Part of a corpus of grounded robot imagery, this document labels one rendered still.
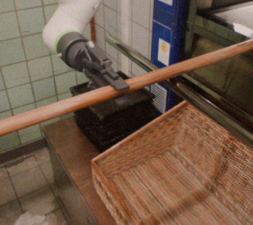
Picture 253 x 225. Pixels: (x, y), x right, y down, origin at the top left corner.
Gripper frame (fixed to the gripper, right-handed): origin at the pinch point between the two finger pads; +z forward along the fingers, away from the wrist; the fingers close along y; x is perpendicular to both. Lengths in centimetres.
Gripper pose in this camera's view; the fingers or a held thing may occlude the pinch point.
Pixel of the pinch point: (116, 89)
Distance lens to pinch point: 68.9
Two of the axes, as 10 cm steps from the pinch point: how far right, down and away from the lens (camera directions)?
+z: 5.2, 4.8, -7.0
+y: 0.0, 8.2, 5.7
